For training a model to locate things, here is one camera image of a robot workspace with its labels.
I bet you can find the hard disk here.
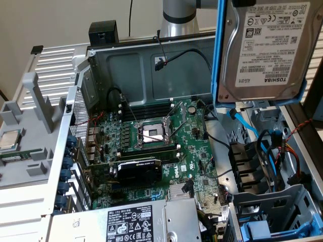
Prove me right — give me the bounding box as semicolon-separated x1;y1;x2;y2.
210;0;318;109

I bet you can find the blue SATA wire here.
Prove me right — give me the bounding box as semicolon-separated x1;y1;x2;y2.
226;108;286;177

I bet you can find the multicolour power wire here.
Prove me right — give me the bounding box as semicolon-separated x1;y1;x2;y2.
282;140;312;187

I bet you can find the metal disk bay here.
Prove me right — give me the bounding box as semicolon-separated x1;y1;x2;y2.
231;184;323;239

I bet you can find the empty blue disk carrier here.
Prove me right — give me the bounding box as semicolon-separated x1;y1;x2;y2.
239;219;317;239

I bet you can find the metal socket cover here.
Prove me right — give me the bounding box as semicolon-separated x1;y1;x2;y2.
163;100;188;127

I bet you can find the open metal PC case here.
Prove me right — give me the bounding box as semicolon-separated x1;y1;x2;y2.
40;26;323;242

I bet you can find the black box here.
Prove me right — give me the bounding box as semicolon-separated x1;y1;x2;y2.
88;20;120;46

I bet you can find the thin metal locking lever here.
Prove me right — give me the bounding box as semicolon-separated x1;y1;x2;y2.
120;93;139;125

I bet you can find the CPU socket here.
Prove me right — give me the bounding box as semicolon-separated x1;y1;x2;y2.
135;118;177;149

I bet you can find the black plastic shroud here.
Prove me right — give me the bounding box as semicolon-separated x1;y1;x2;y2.
228;141;268;195

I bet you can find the green motherboard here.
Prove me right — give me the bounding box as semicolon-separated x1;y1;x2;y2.
85;98;234;229

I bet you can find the black angled plug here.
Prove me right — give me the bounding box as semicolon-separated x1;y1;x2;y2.
182;179;194;198

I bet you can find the black graphics card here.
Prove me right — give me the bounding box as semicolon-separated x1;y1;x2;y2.
84;157;164;188

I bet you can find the silver heatsink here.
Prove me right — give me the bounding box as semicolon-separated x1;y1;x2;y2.
168;183;195;202

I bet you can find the grey parts rack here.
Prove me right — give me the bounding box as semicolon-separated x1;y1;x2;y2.
0;72;67;190

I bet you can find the grey power supply unit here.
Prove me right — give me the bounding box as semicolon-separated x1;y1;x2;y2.
50;198;202;242

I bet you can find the green RAM stick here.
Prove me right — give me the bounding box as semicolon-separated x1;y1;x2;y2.
0;148;43;162

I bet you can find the silver CPU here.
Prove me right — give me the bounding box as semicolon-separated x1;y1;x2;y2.
0;130;21;151

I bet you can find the black wire with plug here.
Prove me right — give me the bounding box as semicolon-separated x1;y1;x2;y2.
153;35;215;76

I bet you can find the thin black cable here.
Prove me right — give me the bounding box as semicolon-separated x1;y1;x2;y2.
128;0;134;37

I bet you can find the red black twisted wire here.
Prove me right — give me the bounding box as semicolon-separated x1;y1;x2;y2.
285;118;313;142

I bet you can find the black curved wire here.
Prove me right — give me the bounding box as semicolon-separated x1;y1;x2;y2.
201;102;232;149

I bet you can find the black looped wire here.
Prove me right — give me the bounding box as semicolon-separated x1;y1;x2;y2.
106;87;128;104

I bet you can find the thin red wire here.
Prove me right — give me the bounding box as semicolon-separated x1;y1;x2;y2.
75;111;104;154

